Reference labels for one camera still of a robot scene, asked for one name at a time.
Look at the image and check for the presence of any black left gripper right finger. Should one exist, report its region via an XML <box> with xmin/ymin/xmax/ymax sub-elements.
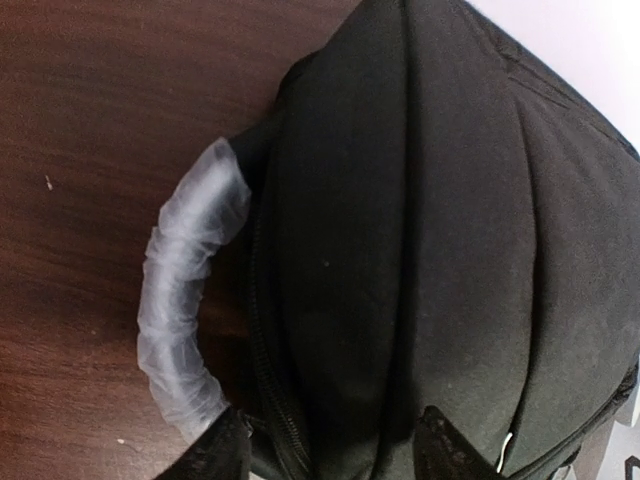
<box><xmin>417</xmin><ymin>406</ymin><xmax>503</xmax><ymax>480</ymax></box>

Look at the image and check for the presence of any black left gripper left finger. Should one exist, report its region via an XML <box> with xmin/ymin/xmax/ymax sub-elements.
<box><xmin>158</xmin><ymin>407</ymin><xmax>251</xmax><ymax>480</ymax></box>

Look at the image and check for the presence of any black student backpack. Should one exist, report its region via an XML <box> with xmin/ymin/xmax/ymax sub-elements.
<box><xmin>137</xmin><ymin>1</ymin><xmax>639</xmax><ymax>479</ymax></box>

